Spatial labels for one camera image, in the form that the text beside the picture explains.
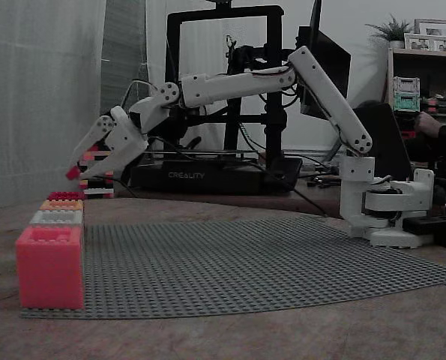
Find coloured bricks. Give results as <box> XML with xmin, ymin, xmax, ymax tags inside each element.
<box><xmin>77</xmin><ymin>144</ymin><xmax>115</xmax><ymax>200</ymax></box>

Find grey studded baseplate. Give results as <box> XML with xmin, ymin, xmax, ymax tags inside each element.
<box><xmin>19</xmin><ymin>215</ymin><xmax>446</xmax><ymax>320</ymax></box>

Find person's hand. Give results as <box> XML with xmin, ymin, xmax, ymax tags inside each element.
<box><xmin>413</xmin><ymin>111</ymin><xmax>445</xmax><ymax>140</ymax></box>

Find white sheer curtain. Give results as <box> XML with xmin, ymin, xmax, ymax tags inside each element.
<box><xmin>0</xmin><ymin>0</ymin><xmax>109</xmax><ymax>212</ymax></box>

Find orange brick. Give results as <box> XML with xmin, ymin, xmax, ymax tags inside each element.
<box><xmin>38</xmin><ymin>199</ymin><xmax>85</xmax><ymax>212</ymax></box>

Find grey white brick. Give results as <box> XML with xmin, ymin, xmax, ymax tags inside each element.
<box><xmin>28</xmin><ymin>209</ymin><xmax>85</xmax><ymax>229</ymax></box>

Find black Creality 3D printer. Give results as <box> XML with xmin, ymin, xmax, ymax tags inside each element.
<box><xmin>127</xmin><ymin>0</ymin><xmax>304</xmax><ymax>196</ymax></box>

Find large pink brick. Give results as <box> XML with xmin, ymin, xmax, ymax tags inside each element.
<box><xmin>15</xmin><ymin>226</ymin><xmax>85</xmax><ymax>311</ymax></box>

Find black computer monitor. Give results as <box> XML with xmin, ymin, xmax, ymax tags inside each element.
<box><xmin>297</xmin><ymin>0</ymin><xmax>352</xmax><ymax>122</ymax></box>

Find dark laptop screen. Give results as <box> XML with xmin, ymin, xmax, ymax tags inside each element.
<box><xmin>352</xmin><ymin>101</ymin><xmax>413</xmax><ymax>183</ymax></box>

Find potted green plant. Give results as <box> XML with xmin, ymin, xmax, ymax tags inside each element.
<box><xmin>364</xmin><ymin>13</ymin><xmax>415</xmax><ymax>50</ymax></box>

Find stacked white green crates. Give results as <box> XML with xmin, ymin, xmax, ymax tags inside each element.
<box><xmin>392</xmin><ymin>76</ymin><xmax>422</xmax><ymax>113</ymax></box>

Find wooden shelf unit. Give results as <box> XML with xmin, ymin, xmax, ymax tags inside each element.
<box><xmin>386</xmin><ymin>47</ymin><xmax>446</xmax><ymax>117</ymax></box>

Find black power strip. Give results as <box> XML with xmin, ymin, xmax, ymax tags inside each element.
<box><xmin>401</xmin><ymin>215</ymin><xmax>446</xmax><ymax>236</ymax></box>

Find black cable on table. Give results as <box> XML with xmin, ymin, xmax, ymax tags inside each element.
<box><xmin>259</xmin><ymin>164</ymin><xmax>328</xmax><ymax>218</ymax></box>

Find wide white picture frame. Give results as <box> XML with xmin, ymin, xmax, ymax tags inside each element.
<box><xmin>403</xmin><ymin>32</ymin><xmax>446</xmax><ymax>53</ymax></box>

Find tall white picture frame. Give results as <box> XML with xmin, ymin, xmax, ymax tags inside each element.
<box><xmin>413</xmin><ymin>18</ymin><xmax>446</xmax><ymax>40</ymax></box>

